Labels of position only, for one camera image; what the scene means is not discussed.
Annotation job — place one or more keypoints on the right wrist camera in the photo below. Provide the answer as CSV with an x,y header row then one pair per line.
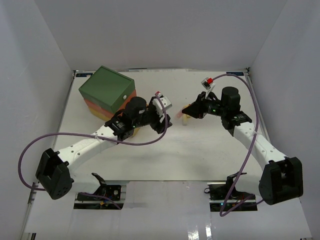
x,y
208,84

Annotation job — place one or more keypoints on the blue corner label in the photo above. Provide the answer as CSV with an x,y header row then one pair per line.
x,y
236,73

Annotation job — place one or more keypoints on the orange red drawer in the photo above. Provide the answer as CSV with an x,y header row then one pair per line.
x,y
108,113

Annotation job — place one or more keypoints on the pale yellow highlighter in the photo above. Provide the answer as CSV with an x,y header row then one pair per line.
x,y
184,120

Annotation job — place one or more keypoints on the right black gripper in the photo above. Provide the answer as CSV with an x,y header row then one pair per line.
x,y
196,109

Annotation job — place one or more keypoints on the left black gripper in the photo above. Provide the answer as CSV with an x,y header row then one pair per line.
x,y
157,126

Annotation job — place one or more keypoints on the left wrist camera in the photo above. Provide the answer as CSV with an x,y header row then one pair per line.
x,y
161,103

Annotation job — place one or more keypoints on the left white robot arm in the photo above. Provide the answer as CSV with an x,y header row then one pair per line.
x,y
56,171

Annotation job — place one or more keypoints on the green drawer storage box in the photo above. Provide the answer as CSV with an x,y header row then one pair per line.
x,y
108,89

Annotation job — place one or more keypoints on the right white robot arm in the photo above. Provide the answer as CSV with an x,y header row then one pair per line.
x,y
282,176

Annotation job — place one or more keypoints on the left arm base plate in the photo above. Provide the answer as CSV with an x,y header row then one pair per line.
x,y
112,192

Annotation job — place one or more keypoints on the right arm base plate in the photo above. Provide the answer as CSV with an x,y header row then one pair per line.
x,y
217,193

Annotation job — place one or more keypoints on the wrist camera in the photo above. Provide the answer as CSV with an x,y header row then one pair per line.
x,y
161,103
208,84

